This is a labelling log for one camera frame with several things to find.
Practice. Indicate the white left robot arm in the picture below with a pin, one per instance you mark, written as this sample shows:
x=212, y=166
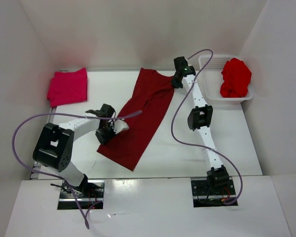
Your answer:
x=55, y=145

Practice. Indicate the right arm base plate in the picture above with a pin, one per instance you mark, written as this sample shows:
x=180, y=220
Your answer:
x=203, y=196

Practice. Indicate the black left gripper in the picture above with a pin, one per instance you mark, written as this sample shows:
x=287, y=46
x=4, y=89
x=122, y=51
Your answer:
x=106, y=140

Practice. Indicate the bright red t shirt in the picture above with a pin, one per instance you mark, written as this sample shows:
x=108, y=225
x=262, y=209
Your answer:
x=236, y=79

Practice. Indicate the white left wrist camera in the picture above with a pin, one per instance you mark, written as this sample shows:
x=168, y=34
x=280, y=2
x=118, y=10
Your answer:
x=120, y=126

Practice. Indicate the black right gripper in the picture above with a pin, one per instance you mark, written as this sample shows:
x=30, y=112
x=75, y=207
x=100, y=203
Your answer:
x=176, y=85

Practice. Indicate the pink red t shirt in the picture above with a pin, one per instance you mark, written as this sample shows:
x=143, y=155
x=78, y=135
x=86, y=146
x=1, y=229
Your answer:
x=68, y=88

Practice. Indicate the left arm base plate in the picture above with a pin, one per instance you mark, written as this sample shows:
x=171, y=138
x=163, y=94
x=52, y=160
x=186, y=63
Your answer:
x=93, y=198

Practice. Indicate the dark red t shirt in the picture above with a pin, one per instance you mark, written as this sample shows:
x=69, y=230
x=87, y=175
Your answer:
x=152, y=95

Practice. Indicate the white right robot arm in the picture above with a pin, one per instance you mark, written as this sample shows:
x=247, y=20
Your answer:
x=199, y=120

